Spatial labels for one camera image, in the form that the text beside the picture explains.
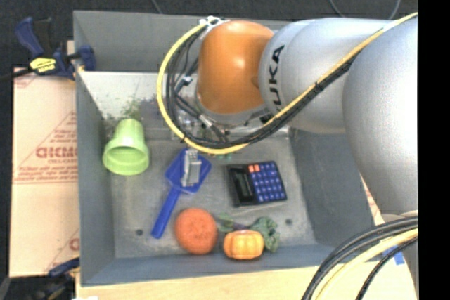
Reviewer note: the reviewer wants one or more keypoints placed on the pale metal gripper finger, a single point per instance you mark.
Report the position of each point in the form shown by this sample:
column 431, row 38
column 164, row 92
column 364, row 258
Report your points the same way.
column 195, row 172
column 186, row 172

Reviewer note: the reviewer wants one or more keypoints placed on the blue plastic scoop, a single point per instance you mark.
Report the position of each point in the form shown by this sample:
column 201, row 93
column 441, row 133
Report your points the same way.
column 172, row 193

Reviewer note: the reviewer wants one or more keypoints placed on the grey metal bin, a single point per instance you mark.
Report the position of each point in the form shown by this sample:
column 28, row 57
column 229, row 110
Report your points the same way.
column 140, row 193

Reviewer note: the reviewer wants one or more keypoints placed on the orange ball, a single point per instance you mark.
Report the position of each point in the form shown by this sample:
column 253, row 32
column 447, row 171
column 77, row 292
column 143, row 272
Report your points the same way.
column 195, row 231

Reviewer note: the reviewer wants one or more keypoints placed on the light green plastic cup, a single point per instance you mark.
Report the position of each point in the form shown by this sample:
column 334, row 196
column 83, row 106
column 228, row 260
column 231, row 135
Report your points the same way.
column 127, row 151

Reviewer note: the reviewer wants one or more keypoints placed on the black and blue calculator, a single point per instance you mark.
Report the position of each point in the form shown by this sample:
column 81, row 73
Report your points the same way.
column 263, row 183

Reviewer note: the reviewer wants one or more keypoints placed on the small orange toy pumpkin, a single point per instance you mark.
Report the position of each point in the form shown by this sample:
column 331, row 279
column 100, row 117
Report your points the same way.
column 243, row 244

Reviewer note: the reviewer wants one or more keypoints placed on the green toy leafy vegetable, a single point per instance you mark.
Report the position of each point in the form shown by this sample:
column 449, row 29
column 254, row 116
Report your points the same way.
column 268, row 229

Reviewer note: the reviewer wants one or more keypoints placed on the brown cardboard board, red print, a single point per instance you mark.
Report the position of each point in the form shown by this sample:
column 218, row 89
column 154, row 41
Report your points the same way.
column 42, row 214

